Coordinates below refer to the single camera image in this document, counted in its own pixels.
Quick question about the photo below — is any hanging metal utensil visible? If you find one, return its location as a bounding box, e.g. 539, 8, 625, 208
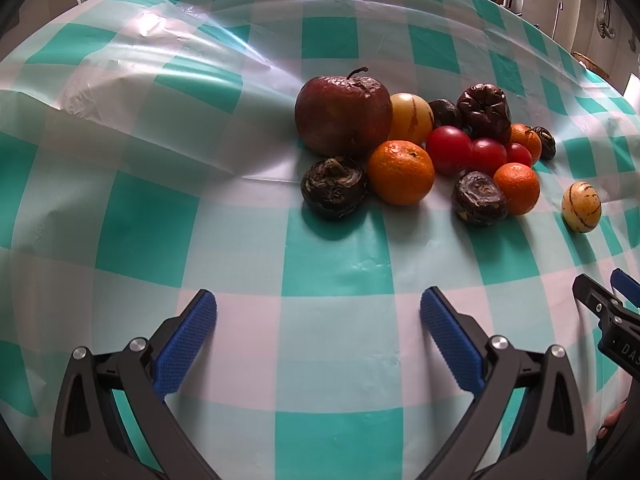
597, 0, 617, 38

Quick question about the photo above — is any teal checked tablecloth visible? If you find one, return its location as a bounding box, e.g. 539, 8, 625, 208
0, 0, 640, 480

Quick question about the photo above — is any large wrinkled red apple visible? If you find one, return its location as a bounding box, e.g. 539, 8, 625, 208
294, 66, 392, 157

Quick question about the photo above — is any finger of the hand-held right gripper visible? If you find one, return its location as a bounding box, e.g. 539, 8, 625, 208
572, 273, 640, 372
610, 268, 640, 308

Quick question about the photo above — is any orange tangerine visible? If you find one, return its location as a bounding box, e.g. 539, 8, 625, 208
367, 140, 435, 206
493, 162, 541, 216
509, 123, 543, 165

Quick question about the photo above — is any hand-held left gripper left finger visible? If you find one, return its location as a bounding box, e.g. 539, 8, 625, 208
51, 289, 221, 480

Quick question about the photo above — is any person's right hand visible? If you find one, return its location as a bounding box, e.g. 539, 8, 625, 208
598, 400, 628, 441

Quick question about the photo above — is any red tomato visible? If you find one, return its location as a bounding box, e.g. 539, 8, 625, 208
504, 142, 533, 168
426, 126, 474, 176
470, 138, 508, 176

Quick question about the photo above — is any shrivelled small dark red apple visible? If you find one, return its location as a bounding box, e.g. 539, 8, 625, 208
456, 83, 512, 145

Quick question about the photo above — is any dark water chestnut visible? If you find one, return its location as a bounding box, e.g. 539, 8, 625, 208
427, 99, 463, 130
532, 126, 557, 161
300, 156, 370, 221
452, 171, 509, 227

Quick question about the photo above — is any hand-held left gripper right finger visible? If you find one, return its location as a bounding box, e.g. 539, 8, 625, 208
420, 286, 587, 480

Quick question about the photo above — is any yellow striped pepino melon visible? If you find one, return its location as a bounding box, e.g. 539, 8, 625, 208
389, 92, 435, 145
561, 181, 602, 233

